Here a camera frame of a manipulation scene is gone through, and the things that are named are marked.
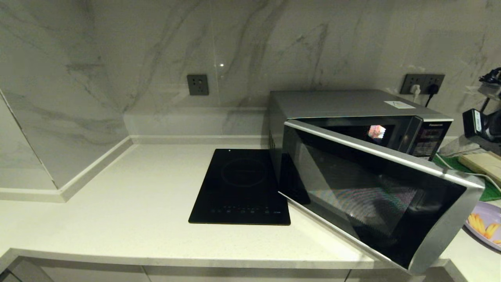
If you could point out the white sheet of paper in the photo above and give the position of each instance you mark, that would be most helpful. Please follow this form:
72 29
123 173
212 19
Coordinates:
399 104

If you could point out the black induction cooktop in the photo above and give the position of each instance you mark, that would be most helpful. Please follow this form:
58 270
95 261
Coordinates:
235 188

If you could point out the grey double wall socket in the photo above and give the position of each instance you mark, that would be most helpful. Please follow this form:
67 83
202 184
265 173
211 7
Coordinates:
407 79

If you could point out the microwave door with dark glass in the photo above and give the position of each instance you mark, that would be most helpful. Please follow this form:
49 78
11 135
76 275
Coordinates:
372 196

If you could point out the black power plug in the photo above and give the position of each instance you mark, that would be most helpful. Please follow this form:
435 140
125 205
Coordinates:
432 89

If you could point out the white power plug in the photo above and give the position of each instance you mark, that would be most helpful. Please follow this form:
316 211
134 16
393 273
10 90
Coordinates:
415 90

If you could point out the green plastic tray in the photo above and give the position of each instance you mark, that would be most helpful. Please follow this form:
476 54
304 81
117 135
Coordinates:
494 194

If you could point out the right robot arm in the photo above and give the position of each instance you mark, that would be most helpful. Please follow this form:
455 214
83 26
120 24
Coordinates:
492 88

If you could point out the yellow french fries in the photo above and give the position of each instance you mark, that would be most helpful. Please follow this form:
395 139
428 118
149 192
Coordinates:
475 223

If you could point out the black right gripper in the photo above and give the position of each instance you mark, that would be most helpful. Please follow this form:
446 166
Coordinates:
489 131

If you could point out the angled cabinet corner panel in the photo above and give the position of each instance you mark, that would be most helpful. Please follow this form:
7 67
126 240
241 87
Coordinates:
23 274

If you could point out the purple plate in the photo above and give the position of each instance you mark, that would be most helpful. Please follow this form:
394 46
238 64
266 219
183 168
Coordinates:
491 213

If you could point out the grey single wall socket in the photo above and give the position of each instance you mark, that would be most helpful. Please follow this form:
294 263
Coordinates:
197 85

